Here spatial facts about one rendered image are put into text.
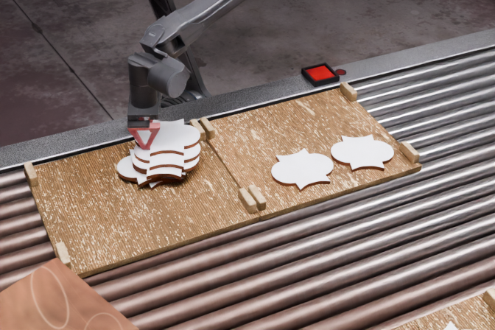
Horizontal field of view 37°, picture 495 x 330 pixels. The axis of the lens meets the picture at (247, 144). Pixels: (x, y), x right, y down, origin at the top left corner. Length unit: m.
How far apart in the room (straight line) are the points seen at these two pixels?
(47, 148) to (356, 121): 0.74
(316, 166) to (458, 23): 2.80
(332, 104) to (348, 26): 2.32
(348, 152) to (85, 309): 0.74
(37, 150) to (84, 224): 0.30
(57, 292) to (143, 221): 0.32
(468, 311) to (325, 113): 0.65
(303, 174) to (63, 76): 2.27
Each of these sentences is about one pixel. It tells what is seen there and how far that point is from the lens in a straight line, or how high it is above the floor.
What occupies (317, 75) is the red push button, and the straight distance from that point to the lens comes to 2.01.
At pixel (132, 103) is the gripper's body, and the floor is 1.10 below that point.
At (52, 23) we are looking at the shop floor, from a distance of 4.23.
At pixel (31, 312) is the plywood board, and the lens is 1.29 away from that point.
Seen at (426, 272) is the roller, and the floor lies 0.91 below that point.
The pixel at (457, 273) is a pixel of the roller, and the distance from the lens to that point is 1.54.
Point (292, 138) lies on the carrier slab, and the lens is 1.76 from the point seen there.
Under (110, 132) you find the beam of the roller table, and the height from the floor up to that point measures 0.92.
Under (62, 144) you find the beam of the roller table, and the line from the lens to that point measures 1.81.
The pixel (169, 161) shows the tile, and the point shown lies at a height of 0.99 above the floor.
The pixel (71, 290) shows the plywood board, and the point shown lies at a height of 1.04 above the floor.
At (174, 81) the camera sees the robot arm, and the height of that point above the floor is 1.19.
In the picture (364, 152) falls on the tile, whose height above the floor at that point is 0.95.
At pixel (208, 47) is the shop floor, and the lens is 3.93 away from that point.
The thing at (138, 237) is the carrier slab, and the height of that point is 0.94.
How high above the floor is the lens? 2.01
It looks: 38 degrees down
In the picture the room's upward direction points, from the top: 2 degrees clockwise
